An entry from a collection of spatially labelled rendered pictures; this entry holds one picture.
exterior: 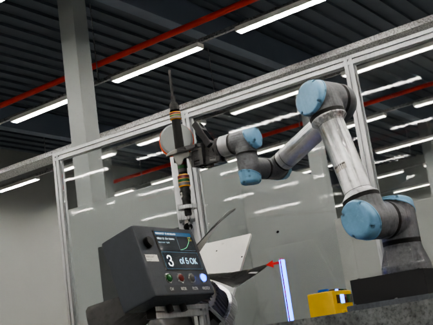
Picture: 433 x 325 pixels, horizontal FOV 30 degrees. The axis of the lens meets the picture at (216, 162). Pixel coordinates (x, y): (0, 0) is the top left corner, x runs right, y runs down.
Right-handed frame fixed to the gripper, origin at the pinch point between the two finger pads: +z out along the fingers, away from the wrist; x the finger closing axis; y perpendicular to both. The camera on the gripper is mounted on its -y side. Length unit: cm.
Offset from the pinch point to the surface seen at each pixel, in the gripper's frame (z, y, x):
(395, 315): -134, 70, -159
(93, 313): 37, 52, -13
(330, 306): -42, 62, 21
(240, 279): -25, 50, -8
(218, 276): -15, 47, -6
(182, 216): 32, 14, 46
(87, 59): 425, -281, 460
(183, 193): -2.8, 15.5, -2.0
